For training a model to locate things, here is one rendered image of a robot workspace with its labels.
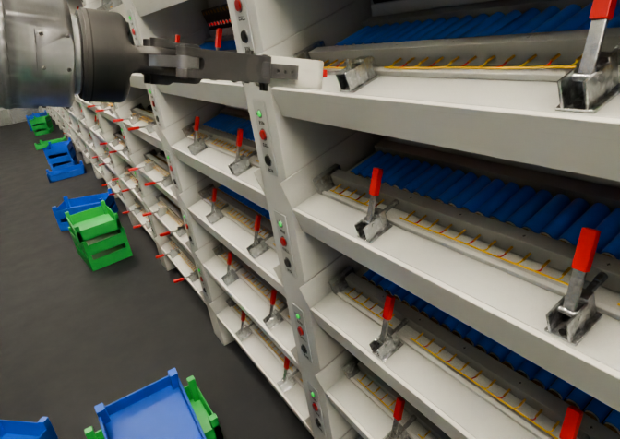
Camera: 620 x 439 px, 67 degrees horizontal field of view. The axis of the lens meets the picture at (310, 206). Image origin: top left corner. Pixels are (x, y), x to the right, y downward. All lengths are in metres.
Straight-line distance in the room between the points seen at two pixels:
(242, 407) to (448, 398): 0.88
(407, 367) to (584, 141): 0.43
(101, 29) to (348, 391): 0.74
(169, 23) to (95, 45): 0.97
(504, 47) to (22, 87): 0.39
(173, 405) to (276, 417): 0.27
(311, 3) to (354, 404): 0.68
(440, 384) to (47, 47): 0.57
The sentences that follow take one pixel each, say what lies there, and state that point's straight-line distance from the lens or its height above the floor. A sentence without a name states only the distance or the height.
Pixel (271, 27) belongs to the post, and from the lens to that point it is 0.71.
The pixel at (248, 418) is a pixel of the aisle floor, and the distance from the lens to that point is 1.42.
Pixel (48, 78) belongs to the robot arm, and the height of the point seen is 0.97.
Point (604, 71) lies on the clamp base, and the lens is 0.38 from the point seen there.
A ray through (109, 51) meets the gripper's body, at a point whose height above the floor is 0.98.
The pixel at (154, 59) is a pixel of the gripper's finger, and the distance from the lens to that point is 0.42.
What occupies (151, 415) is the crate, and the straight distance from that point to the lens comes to 1.36.
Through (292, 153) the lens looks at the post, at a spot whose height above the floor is 0.79.
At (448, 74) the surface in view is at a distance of 0.49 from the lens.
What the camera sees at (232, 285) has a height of 0.33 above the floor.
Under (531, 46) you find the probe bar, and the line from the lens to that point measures 0.46.
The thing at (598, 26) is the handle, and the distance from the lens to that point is 0.38.
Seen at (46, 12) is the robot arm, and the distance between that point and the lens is 0.42.
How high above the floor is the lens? 0.99
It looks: 22 degrees down
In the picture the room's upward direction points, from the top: 9 degrees counter-clockwise
